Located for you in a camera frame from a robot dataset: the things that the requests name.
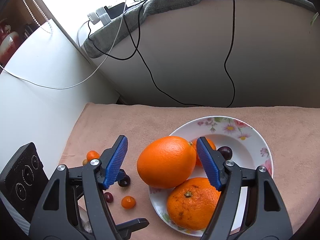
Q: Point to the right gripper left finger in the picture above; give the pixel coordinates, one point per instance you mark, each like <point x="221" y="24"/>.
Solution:
<point x="97" y="176"/>

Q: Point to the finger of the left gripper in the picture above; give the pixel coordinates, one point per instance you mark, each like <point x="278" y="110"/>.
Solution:
<point x="127" y="228"/>
<point x="121" y="175"/>

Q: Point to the small kumquat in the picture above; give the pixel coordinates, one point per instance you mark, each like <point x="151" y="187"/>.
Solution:
<point x="128" y="202"/>

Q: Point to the small mandarin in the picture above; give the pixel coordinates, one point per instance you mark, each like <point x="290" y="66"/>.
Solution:
<point x="92" y="155"/>

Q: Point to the large smooth orange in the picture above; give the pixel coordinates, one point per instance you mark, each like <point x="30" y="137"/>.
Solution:
<point x="167" y="162"/>

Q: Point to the large rough orange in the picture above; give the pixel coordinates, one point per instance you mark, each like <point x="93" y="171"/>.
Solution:
<point x="192" y="204"/>

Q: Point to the dark plum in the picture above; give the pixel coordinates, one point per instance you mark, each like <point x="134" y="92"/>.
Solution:
<point x="226" y="152"/>

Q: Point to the mandarin with stem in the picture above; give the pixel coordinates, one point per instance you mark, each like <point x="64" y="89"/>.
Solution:
<point x="198" y="149"/>

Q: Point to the white gloved left hand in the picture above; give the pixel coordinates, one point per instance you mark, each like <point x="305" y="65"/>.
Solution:
<point x="85" y="220"/>

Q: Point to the white cabinet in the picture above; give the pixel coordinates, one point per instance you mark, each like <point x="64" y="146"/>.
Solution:
<point x="44" y="88"/>

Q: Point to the red white jar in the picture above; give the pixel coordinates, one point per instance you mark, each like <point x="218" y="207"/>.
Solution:
<point x="10" y="42"/>

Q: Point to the grey sill cloth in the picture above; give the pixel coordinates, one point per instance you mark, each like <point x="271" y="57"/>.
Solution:
<point x="103" y="39"/>

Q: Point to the white power strip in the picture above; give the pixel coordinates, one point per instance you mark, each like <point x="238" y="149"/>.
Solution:
<point x="100" y="15"/>

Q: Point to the black power adapter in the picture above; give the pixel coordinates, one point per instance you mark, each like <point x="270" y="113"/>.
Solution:
<point x="115" y="11"/>

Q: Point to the potted spider plant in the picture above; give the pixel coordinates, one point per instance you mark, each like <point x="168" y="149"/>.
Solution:
<point x="314" y="18"/>

